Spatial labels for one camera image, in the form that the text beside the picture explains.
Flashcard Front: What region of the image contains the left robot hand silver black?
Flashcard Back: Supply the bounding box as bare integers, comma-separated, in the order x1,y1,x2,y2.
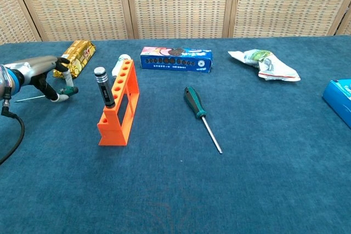
2,55,74,104

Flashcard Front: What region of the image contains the thin green black screwdriver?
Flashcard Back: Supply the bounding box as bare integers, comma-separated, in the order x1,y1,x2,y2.
14,86,80,103

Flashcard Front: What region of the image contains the silver black precision screwdriver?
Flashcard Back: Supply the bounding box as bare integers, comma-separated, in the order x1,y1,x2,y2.
93,66,116,109

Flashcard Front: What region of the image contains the orange tool rack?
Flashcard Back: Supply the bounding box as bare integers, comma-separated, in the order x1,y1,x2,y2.
97,60,140,146

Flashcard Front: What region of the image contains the large green black screwdriver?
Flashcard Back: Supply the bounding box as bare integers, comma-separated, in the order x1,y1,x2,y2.
183,86,223,155

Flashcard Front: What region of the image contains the gold foil snack package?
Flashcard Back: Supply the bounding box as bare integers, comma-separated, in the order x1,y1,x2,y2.
53,40,97,79

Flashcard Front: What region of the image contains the small white bottle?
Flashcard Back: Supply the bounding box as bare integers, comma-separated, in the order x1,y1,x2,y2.
111,54,132,78

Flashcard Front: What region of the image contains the long blue cookie box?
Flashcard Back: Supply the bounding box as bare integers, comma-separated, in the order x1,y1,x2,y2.
140,47,214,74

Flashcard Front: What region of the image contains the woven bamboo folding screen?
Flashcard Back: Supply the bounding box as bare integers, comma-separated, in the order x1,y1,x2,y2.
0,0,351,45

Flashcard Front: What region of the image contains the blue felt table cover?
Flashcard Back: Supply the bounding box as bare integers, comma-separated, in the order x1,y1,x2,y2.
0,35,351,234

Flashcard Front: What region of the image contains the crumpled white snack bag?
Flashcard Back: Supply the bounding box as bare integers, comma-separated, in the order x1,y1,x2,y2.
228,49,301,82

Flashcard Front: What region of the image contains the square blue cookie box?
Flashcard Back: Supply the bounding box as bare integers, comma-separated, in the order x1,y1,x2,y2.
321,79,351,130

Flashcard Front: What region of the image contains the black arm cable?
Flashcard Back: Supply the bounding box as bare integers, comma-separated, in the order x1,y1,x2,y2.
0,99,25,165

